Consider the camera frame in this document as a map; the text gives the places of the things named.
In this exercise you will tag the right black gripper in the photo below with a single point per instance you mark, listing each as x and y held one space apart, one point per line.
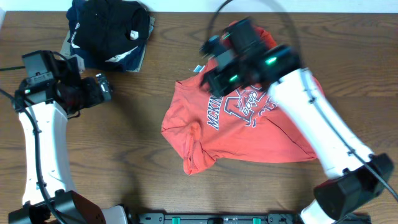
214 78

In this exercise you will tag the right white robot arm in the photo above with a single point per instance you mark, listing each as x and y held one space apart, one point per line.
354 173

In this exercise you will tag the black folded shirt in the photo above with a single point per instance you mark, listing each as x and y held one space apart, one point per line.
106 28

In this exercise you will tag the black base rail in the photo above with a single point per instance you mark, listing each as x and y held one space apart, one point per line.
266 218

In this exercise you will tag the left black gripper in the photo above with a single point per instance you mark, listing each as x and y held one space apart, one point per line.
94 91

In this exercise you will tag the navy folded shirt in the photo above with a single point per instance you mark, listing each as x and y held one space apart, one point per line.
109 35

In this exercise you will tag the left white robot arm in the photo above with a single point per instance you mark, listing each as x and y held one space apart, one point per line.
44 103

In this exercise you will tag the red printed t-shirt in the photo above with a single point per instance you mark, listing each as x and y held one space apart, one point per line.
246 125

